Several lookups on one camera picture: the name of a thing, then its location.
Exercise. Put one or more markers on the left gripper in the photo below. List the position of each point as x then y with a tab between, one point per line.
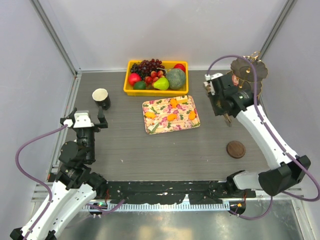
103	123

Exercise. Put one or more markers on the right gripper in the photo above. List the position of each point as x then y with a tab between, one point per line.
217	111

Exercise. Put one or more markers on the metal serving tongs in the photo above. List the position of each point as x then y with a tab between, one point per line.
227	120

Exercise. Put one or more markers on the yellow layered cake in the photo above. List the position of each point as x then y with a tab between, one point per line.
182	99

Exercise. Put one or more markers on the yellow plastic fruit bin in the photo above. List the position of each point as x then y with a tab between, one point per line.
128	89

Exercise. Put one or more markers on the green white cake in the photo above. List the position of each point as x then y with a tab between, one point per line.
153	126

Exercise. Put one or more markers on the floral serving tray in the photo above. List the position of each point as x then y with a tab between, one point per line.
162	108

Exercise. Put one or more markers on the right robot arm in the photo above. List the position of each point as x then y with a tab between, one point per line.
284	163

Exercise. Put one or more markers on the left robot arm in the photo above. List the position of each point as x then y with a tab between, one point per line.
75	184

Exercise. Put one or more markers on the black paper cup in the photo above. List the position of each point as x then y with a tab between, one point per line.
101	98

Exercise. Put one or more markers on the three-tier black cake stand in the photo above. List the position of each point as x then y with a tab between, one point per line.
244	72

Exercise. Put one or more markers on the orange fish cookie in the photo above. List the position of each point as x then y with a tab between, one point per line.
192	115
172	117
173	103
150	115

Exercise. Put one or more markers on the round wooden coaster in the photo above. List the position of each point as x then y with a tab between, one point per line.
235	149

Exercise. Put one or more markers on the green melon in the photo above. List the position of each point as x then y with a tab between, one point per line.
176	78

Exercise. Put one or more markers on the red apple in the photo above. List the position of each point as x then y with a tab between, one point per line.
134	78

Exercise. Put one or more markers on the green lime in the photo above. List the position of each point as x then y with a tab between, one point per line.
140	85

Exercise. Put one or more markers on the green pear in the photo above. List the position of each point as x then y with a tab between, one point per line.
161	84

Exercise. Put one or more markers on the red cherries cluster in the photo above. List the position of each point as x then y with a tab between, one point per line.
153	77

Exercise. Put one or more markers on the dark red grape bunch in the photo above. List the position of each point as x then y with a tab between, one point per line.
145	67

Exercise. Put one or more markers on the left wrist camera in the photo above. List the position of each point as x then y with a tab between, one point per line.
81	120

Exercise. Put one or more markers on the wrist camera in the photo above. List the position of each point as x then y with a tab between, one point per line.
209	82
81	120

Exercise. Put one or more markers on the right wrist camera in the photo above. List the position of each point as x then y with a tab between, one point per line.
209	82

